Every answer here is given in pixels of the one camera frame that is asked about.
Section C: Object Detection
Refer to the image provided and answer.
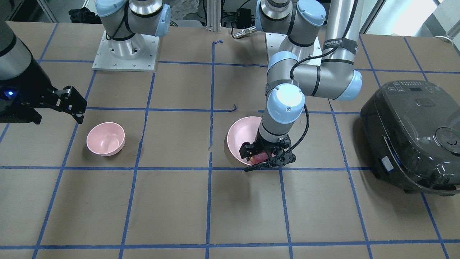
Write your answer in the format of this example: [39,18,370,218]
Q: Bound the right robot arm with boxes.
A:
[1,0,171,124]

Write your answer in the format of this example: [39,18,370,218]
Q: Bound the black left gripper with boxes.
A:
[240,135,296,168]

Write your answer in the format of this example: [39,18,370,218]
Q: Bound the red apple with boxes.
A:
[250,151,269,164]

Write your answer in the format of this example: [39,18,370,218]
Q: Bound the small pink bowl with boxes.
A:
[86,122,125,157]

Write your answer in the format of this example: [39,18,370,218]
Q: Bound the large pink plate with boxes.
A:
[227,116,262,165]

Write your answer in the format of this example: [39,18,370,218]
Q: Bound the aluminium frame post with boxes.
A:
[206,0,222,34]

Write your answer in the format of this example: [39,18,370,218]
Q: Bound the black rice cooker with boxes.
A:
[360,80,460,196]

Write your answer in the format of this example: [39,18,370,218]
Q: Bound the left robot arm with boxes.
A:
[239,0,364,172]

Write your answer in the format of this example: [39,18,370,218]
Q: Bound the metal connector plug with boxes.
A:
[231,26,258,40]

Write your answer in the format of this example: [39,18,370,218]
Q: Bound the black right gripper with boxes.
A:
[0,66,87,124]

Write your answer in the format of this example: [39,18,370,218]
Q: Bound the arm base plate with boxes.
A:
[266,33,322,65]
[92,32,161,72]

